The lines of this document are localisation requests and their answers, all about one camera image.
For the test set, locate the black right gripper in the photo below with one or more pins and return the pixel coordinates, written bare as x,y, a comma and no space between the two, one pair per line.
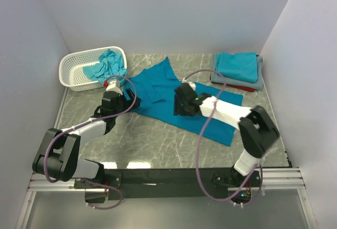
177,109

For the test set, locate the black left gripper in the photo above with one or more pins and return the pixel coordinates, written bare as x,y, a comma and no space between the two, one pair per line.
128,102

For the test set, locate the teal blue t-shirt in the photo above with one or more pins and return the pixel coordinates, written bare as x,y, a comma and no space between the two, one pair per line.
155,87

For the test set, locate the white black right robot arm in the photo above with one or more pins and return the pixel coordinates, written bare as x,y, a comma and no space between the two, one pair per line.
214,114

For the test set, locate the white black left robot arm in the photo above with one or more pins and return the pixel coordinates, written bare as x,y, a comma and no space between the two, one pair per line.
58,155

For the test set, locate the light turquoise crumpled t-shirt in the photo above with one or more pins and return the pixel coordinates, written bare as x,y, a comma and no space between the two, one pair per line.
110,63

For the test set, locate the white perforated plastic basket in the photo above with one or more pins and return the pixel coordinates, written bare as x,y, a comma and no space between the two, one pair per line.
71,68

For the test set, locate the folded red t-shirt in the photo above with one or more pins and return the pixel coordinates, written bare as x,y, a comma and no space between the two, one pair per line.
215,79

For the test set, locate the folded teal t-shirt top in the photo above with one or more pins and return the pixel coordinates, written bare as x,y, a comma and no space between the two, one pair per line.
239,66

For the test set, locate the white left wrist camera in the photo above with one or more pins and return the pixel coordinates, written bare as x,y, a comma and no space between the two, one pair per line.
114,86

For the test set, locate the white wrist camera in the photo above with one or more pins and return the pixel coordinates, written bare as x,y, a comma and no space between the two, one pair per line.
114,86
190,83

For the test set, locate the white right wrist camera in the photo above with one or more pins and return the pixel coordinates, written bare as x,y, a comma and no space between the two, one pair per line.
190,83

